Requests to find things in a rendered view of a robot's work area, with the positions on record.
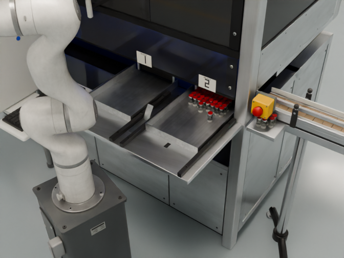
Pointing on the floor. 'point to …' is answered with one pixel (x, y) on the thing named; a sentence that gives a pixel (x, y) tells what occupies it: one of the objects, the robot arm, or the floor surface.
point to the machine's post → (243, 113)
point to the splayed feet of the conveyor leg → (277, 233)
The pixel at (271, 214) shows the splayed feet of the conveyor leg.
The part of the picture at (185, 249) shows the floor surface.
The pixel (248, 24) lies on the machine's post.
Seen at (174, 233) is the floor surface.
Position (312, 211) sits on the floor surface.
